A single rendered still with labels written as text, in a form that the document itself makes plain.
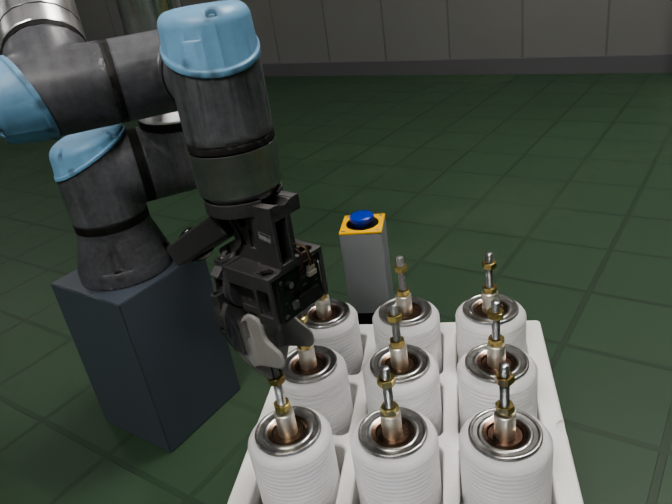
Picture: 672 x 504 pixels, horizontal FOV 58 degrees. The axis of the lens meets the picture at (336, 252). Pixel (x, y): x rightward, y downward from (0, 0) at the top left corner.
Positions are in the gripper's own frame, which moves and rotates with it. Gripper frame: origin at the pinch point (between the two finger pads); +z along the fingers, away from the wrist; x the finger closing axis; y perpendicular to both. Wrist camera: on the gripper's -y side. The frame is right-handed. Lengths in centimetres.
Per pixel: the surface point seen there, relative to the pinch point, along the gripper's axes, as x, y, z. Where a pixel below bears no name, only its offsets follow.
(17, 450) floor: -13, -61, 35
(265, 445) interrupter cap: -3.1, 0.2, 9.3
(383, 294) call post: 35.7, -12.1, 15.1
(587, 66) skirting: 273, -61, 32
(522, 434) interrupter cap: 12.8, 22.6, 9.6
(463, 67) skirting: 266, -124, 31
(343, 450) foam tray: 6.5, 2.2, 17.3
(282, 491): -4.2, 2.8, 13.8
